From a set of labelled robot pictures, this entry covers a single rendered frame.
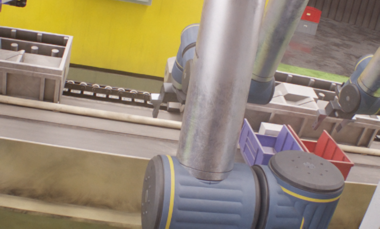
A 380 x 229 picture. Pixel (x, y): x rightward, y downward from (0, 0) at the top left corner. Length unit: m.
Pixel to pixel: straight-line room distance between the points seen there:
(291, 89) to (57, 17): 2.61
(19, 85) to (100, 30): 2.35
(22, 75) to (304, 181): 1.39
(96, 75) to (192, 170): 3.54
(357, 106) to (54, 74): 1.23
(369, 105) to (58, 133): 1.18
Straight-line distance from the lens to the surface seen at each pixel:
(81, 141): 1.91
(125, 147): 1.92
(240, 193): 1.08
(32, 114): 2.09
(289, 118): 2.30
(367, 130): 2.50
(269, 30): 1.34
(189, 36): 1.54
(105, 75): 4.55
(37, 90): 2.15
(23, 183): 1.80
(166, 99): 1.70
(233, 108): 1.03
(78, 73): 4.56
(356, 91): 1.68
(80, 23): 4.43
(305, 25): 10.72
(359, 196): 2.04
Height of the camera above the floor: 1.61
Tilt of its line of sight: 21 degrees down
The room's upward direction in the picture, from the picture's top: 13 degrees clockwise
